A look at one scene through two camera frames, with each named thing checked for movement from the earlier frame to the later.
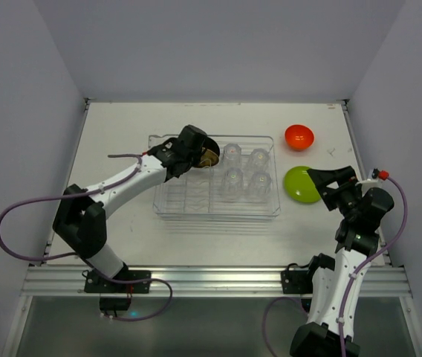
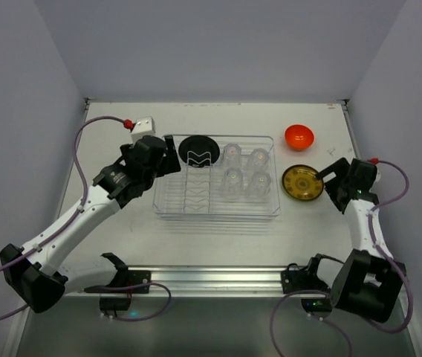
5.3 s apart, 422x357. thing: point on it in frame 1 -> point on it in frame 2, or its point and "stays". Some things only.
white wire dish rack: (243, 185) stays
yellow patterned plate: (209, 158) -> (299, 182)
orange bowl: (299, 137) stays
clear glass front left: (232, 184) stays
